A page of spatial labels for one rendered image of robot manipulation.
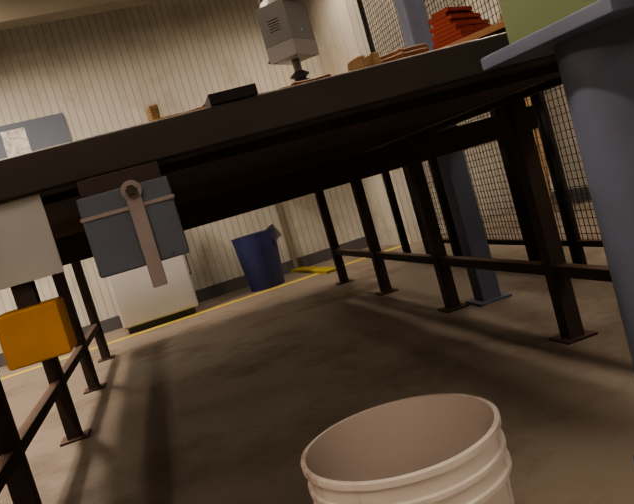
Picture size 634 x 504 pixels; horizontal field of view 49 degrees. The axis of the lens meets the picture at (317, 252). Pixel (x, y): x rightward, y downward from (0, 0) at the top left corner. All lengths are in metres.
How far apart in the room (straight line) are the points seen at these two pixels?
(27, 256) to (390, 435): 0.64
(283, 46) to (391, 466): 0.77
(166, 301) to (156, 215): 5.08
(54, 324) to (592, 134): 0.81
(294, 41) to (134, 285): 4.91
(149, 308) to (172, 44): 2.68
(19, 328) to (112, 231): 0.19
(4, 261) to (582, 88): 0.85
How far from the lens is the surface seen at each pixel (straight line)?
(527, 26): 1.07
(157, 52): 7.19
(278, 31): 1.34
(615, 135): 1.02
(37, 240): 1.09
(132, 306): 6.11
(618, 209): 1.04
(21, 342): 1.08
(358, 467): 1.20
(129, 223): 1.05
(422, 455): 1.22
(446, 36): 2.35
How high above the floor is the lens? 0.75
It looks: 5 degrees down
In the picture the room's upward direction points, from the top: 16 degrees counter-clockwise
